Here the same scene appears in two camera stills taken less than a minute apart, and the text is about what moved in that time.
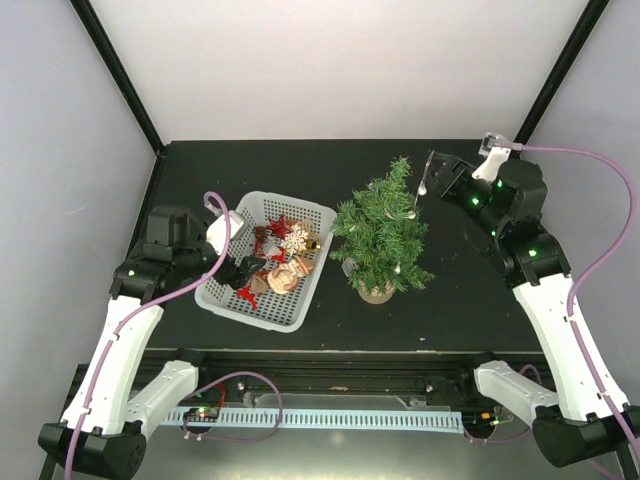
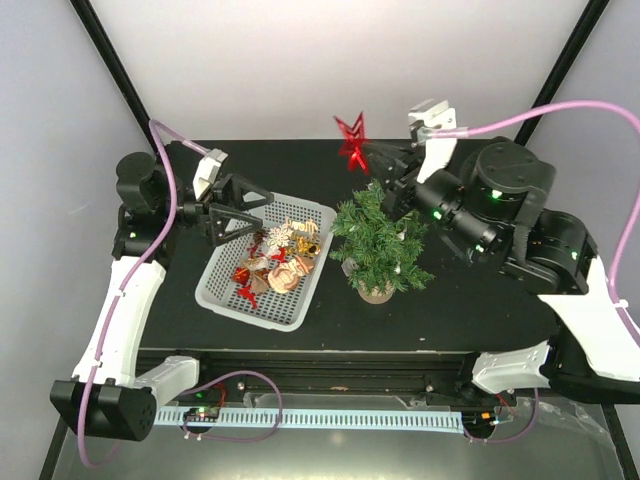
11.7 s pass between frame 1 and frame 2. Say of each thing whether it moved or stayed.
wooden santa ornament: stayed
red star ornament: moved
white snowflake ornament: moved
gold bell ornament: stayed
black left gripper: moved
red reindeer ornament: stayed
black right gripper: moved
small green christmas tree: stayed
